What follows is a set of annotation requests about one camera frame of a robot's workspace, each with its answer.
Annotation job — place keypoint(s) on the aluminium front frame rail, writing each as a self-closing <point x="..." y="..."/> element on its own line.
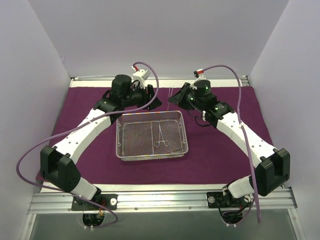
<point x="151" y="202"/>

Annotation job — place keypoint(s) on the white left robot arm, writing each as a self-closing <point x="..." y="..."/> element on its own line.
<point x="58" y="163"/>

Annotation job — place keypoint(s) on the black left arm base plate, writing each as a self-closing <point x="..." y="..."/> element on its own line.
<point x="109" y="200"/>

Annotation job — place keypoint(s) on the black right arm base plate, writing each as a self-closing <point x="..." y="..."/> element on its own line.
<point x="222" y="199"/>

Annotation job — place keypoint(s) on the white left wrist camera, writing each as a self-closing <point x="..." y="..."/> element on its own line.
<point x="139" y="77"/>

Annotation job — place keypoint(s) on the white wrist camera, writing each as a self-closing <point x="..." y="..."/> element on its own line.
<point x="199" y="76"/>
<point x="139" y="77"/>

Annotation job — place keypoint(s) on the wire mesh instrument tray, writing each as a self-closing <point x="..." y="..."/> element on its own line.
<point x="137" y="132"/>

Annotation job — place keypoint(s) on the steel surgical scissors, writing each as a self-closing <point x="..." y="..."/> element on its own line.
<point x="161" y="141"/>

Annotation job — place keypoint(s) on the steel surgical forceps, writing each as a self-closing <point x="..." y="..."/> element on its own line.
<point x="170" y="92"/>

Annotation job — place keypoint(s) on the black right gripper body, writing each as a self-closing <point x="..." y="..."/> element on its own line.
<point x="184" y="93"/>

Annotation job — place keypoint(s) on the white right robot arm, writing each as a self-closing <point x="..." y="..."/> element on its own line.
<point x="271" y="166"/>

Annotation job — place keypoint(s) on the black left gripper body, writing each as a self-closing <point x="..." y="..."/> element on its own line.
<point x="150" y="94"/>

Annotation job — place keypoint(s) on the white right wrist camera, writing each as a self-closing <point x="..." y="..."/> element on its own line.
<point x="199" y="76"/>

